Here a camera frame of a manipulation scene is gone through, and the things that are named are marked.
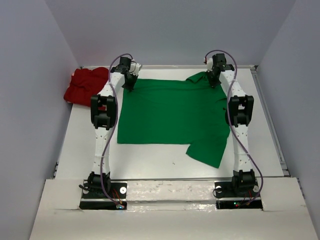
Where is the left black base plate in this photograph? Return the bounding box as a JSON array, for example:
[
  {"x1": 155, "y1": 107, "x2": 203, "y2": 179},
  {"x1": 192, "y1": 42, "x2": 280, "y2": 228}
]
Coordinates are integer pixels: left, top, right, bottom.
[{"x1": 79, "y1": 181, "x2": 128, "y2": 211}]

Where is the red t-shirt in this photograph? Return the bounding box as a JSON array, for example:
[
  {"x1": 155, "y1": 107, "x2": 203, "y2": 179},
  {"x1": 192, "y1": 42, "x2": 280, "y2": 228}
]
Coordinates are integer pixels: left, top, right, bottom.
[{"x1": 63, "y1": 67, "x2": 109, "y2": 107}]

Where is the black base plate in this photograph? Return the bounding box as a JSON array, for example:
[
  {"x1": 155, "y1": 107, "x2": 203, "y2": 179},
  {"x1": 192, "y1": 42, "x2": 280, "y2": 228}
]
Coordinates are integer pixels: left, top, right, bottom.
[
  {"x1": 212, "y1": 181, "x2": 263, "y2": 210},
  {"x1": 79, "y1": 181, "x2": 128, "y2": 211}
]

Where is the green t-shirt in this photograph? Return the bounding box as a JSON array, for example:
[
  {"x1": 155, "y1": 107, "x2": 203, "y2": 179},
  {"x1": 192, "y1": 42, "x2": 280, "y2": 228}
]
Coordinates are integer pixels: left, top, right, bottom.
[{"x1": 117, "y1": 71, "x2": 230, "y2": 169}]

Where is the white front cover board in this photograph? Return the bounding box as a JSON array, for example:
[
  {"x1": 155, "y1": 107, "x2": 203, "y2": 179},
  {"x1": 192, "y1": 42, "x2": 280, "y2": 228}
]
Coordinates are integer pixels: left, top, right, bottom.
[{"x1": 30, "y1": 177, "x2": 317, "y2": 240}]

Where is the aluminium table frame rail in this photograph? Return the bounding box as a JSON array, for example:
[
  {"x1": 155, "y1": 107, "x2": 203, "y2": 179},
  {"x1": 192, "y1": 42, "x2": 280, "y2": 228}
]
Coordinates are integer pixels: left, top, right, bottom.
[{"x1": 51, "y1": 64, "x2": 291, "y2": 181}]

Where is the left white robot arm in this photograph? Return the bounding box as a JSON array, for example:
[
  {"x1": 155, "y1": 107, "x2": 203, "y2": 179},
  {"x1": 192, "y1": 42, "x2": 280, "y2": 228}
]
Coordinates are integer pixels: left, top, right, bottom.
[{"x1": 87, "y1": 53, "x2": 141, "y2": 198}]

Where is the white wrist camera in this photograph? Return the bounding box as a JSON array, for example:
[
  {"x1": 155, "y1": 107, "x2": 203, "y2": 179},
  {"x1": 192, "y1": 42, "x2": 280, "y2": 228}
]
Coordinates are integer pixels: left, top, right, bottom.
[
  {"x1": 129, "y1": 60, "x2": 143, "y2": 76},
  {"x1": 204, "y1": 57, "x2": 214, "y2": 72}
]

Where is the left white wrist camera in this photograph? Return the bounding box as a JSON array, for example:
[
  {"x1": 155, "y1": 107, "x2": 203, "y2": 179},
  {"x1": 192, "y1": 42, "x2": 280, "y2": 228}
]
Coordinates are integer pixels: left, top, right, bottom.
[{"x1": 129, "y1": 60, "x2": 143, "y2": 76}]

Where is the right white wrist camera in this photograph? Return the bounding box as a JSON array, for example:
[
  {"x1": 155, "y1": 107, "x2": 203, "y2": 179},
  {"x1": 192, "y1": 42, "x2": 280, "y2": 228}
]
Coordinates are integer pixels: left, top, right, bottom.
[{"x1": 204, "y1": 57, "x2": 214, "y2": 72}]

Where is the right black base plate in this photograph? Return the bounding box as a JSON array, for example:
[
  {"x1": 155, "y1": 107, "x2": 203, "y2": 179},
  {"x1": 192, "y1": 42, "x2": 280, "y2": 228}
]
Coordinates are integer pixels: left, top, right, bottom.
[{"x1": 212, "y1": 181, "x2": 263, "y2": 210}]

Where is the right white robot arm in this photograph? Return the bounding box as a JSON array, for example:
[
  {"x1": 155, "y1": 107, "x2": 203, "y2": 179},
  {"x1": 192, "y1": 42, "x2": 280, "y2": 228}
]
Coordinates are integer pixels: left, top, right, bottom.
[{"x1": 204, "y1": 53, "x2": 257, "y2": 199}]

